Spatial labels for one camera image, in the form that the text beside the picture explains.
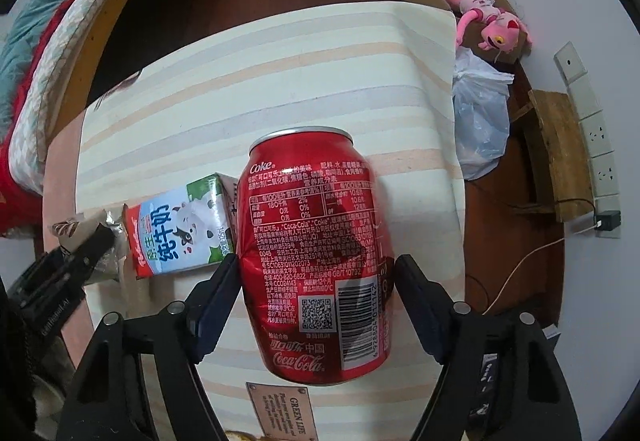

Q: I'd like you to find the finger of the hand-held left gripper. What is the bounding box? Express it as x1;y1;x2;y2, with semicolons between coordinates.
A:
30;222;117;289

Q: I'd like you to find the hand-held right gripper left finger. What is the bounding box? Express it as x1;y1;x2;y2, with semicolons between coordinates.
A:
55;253;241;441

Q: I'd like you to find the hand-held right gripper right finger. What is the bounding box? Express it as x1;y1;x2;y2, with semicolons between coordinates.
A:
394;254;584;441

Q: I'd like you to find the silver brown snack bag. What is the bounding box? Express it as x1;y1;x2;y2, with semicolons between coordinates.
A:
49;208;132;288

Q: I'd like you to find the red soda can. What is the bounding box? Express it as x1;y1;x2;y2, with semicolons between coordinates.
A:
235;126;397;385

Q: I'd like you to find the pink table cloth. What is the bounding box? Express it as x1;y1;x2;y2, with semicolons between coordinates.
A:
32;111;101;357

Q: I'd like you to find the blue white milk carton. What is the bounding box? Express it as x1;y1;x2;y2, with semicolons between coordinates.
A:
122;173;241;280

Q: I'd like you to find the bed with checkered blanket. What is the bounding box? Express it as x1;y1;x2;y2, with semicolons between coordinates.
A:
0;0;102;238

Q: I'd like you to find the bed with blue quilt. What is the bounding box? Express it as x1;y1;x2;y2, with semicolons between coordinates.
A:
7;0;182;195

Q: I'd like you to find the white plastic bag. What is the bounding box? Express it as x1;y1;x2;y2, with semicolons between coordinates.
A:
452;46;516;182

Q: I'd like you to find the black charger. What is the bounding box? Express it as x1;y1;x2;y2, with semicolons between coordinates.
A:
597;210;622;233

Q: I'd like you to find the wooden stool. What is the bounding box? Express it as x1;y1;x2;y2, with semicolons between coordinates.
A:
507;90;596;225

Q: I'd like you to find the teal quilt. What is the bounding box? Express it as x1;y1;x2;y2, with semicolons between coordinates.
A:
0;0;119;122

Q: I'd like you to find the striped table cloth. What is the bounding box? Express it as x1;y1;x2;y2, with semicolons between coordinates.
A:
75;0;469;441

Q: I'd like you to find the white charger cable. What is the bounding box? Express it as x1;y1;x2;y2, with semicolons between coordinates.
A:
481;220;602;318

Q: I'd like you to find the black cable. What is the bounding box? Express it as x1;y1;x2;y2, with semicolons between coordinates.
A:
509;198;599;223

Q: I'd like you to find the wooden bed frame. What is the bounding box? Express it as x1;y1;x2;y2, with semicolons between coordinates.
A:
62;0;222;122

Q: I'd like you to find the white wall socket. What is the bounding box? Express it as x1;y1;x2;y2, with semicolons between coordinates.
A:
590;153;621;198
580;113;614;158

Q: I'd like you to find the white wall switch plate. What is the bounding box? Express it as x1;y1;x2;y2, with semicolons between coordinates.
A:
570;80;602;118
553;41;589;82

